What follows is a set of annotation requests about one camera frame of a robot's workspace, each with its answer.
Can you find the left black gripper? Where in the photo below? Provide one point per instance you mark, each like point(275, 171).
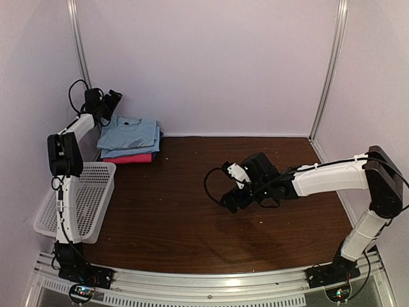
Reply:
point(113, 104)

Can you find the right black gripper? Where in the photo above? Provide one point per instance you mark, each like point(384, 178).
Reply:
point(231, 204)

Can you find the blue printed garment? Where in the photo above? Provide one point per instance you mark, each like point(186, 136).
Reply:
point(126, 133)

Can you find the light blue shirt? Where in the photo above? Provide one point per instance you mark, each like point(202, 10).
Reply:
point(126, 152)

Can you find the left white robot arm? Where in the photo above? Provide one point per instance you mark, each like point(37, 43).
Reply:
point(66, 165)

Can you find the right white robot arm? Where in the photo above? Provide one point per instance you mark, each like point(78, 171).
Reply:
point(257, 180)

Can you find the white plastic laundry basket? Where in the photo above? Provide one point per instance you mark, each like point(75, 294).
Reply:
point(96, 185)

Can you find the folded pink cloth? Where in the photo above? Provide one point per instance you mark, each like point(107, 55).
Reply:
point(131, 159)

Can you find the folded dark blue cloth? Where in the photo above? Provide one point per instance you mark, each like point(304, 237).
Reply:
point(156, 147)

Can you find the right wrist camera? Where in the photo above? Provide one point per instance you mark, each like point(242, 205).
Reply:
point(237, 173)

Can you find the left aluminium corner post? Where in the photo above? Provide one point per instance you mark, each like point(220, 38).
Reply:
point(77, 40)

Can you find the aluminium corner post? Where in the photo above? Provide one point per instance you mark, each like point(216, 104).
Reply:
point(337, 42)
point(77, 40)

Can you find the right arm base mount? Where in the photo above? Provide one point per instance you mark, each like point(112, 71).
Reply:
point(338, 271)

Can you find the aluminium front rail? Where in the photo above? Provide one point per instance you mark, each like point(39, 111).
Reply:
point(287, 287)

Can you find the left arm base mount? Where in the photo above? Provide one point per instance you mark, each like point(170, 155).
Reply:
point(84, 276)

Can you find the right aluminium corner post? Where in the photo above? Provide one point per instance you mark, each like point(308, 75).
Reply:
point(337, 42)

